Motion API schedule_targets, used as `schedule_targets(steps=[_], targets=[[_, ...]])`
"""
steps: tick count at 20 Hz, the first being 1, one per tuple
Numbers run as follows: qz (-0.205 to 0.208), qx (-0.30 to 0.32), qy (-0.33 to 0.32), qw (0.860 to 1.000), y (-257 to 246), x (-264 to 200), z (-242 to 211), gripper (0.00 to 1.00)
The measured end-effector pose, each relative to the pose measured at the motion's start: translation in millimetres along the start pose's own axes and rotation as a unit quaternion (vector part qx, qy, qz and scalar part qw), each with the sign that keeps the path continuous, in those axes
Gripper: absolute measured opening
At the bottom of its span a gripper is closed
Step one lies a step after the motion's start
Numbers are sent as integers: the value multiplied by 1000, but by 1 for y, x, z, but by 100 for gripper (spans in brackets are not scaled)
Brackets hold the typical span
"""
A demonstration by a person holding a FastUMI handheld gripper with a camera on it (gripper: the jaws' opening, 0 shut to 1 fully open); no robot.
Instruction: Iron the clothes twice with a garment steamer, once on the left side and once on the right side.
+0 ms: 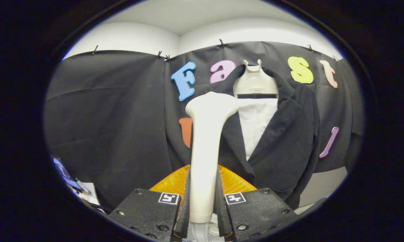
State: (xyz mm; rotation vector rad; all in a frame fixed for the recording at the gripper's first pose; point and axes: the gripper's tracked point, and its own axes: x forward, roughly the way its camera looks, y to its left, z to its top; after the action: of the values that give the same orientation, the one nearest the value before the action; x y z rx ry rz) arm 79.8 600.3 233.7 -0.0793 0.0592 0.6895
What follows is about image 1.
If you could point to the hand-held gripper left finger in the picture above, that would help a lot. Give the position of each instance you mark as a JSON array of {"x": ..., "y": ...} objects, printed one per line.
[{"x": 185, "y": 218}]

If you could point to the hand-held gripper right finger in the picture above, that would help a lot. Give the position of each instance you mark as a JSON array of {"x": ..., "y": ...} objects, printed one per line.
[{"x": 222, "y": 218}]

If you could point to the white shirt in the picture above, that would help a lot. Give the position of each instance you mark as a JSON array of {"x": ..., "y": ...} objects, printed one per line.
[{"x": 255, "y": 127}]

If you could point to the black suit jacket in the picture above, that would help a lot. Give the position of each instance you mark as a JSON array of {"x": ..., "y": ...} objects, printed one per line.
[{"x": 285, "y": 141}]

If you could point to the white garment hanger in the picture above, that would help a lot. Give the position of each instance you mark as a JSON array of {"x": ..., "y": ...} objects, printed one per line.
[{"x": 255, "y": 84}]

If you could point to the white paper sheet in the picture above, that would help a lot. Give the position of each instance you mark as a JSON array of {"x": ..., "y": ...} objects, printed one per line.
[{"x": 92, "y": 196}]

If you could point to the green pen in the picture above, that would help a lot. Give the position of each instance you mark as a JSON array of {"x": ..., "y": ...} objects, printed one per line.
[{"x": 82, "y": 186}]

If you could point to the black backdrop cloth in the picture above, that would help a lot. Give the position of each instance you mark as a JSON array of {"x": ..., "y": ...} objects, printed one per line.
[{"x": 114, "y": 117}]

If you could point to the tablet screen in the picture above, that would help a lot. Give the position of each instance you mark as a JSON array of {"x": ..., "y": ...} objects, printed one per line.
[{"x": 62, "y": 171}]

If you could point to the row of small backdrop clips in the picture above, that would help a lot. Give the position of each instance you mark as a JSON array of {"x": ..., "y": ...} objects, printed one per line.
[{"x": 222, "y": 43}]

